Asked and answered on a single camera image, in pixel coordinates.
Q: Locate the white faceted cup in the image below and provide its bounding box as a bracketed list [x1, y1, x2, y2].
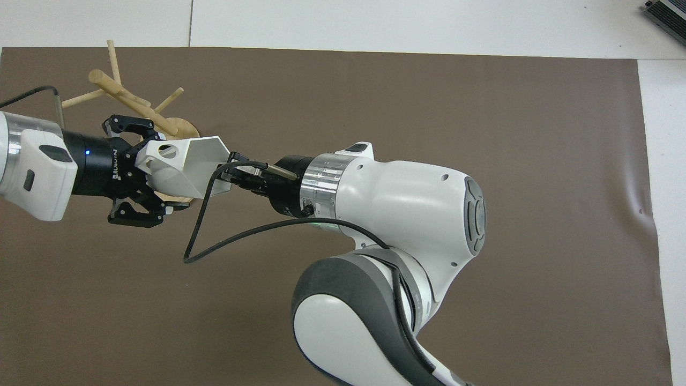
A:
[135, 135, 232, 201]

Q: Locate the black cable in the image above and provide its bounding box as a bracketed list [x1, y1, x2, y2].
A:
[0, 85, 65, 129]
[183, 160, 400, 265]

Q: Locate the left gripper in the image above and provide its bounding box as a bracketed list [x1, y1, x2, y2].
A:
[62, 114, 168, 229]

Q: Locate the grey ribbed metal box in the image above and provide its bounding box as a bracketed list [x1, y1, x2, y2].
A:
[643, 0, 686, 47]

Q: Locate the wooden cup rack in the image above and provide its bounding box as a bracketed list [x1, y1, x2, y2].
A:
[61, 39, 201, 205]

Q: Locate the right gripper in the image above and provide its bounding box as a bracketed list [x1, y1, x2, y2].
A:
[228, 152, 315, 219]

